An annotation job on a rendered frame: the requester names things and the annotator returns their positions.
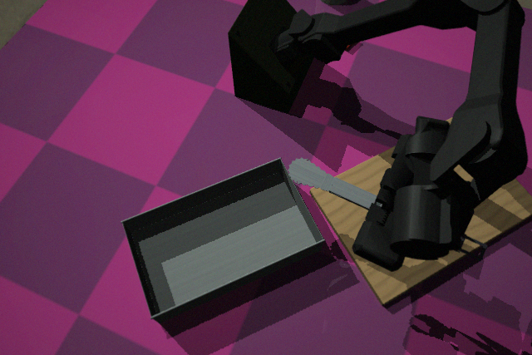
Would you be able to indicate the dark grey rectangular tin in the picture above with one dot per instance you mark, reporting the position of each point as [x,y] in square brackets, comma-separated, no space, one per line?
[203,245]

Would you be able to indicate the wooden board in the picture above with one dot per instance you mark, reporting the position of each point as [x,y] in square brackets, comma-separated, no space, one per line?
[509,206]

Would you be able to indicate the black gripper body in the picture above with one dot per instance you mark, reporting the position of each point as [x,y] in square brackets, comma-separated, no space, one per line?
[373,239]

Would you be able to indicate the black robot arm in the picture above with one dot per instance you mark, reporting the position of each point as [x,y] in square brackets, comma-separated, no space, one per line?
[434,205]

